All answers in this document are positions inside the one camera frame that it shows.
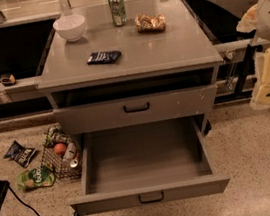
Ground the wire basket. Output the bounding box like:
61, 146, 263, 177
41, 137, 82, 180

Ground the green bag in basket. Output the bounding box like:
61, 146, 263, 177
44, 126, 71, 147

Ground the white bottle in basket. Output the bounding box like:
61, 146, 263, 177
63, 142, 77, 162

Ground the orange fruit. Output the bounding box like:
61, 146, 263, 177
53, 143, 67, 156

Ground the green snack pouch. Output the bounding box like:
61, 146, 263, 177
16, 165, 56, 190

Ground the blue chip bag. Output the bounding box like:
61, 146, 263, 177
4, 140, 36, 168

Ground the black tray on stand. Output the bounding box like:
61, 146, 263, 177
183, 0, 258, 44

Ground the closed grey upper drawer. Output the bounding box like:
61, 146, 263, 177
54, 85, 217, 135

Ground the metal can in basket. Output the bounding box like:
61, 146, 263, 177
69, 154, 81, 170

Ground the open grey middle drawer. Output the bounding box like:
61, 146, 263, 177
70, 117, 230, 216

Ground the grey drawer cabinet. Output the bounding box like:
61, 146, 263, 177
25, 0, 235, 160

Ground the dark blue rxbar wrapper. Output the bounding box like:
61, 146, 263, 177
87, 50, 122, 65

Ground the yellow tape measure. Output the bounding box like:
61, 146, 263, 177
0, 73, 16, 87

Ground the golden snack bag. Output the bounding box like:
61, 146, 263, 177
135, 14, 166, 33

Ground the white bowl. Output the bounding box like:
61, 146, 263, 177
53, 14, 86, 42

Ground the green soda can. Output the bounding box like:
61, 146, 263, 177
108, 0, 127, 27

